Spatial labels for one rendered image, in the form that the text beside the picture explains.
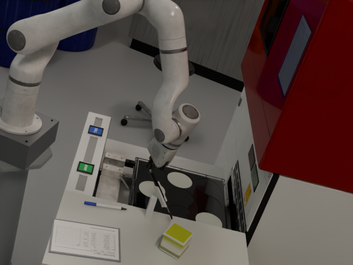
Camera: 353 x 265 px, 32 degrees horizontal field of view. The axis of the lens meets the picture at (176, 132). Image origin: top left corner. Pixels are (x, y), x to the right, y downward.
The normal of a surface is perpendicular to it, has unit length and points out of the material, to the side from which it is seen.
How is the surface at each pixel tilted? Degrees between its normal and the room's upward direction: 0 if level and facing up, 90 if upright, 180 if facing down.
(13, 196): 90
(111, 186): 0
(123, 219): 0
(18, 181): 90
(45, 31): 75
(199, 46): 90
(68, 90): 0
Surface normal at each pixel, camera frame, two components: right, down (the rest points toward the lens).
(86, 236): 0.28, -0.83
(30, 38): 0.09, 0.29
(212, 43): -0.29, 0.41
